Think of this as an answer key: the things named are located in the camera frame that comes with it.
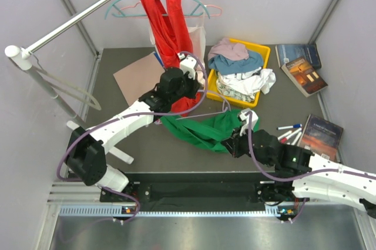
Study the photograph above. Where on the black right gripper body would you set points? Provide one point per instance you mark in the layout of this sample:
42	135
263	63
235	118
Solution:
241	145

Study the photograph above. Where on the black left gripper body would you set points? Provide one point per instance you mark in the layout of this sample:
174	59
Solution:
187	88

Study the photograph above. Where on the green tank top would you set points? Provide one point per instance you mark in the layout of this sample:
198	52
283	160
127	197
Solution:
206	134

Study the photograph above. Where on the lavender plastic hanger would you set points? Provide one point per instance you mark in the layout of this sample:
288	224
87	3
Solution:
226	107

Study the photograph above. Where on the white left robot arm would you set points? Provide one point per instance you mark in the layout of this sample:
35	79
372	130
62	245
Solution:
87	149

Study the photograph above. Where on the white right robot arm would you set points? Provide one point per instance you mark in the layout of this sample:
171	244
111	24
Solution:
301	174

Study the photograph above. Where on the red tank top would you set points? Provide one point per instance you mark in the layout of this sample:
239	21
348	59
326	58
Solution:
169	30

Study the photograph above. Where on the clear plastic hanger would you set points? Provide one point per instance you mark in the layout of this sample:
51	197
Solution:
68	88

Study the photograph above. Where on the red cap marker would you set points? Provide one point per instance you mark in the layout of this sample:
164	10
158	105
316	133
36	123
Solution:
294	133

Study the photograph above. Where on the orange cap marker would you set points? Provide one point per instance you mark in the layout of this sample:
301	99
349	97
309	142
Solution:
284	135

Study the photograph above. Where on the light blue cap marker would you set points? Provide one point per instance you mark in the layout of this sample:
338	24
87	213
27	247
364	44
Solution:
296	139

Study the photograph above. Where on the brown cardboard sheet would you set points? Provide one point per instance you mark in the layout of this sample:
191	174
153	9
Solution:
139	77

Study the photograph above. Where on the yellow plastic bin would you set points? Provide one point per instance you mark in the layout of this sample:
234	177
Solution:
212	76

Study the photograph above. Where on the dark sunset cover book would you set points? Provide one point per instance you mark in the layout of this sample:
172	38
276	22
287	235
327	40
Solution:
321	137

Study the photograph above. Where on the blue garment in bin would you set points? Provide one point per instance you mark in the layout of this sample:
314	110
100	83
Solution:
226	66

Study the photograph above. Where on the pink garment in bin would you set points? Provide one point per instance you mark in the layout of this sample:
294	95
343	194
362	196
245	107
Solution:
230	50

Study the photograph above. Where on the white patterned garment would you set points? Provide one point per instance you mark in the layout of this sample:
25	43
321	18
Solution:
245	86

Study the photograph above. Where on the orange cover paperback book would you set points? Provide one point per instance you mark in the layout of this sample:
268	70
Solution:
304	76

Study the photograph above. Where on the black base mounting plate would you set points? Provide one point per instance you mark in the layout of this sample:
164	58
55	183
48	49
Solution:
203	204

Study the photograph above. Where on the blue hardcover book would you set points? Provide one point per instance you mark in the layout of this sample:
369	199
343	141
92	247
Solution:
290	52

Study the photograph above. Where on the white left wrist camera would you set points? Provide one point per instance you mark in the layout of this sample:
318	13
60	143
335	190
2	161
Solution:
188	65

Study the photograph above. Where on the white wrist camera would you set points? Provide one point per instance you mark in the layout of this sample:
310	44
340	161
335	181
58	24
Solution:
188	65
246	117

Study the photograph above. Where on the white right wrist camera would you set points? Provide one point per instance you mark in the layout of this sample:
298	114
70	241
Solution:
246	117

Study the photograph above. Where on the metal clothes rail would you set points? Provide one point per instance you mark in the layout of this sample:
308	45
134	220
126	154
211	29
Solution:
76	18

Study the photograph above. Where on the grey slotted cable duct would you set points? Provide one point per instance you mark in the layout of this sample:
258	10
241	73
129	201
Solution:
123	211

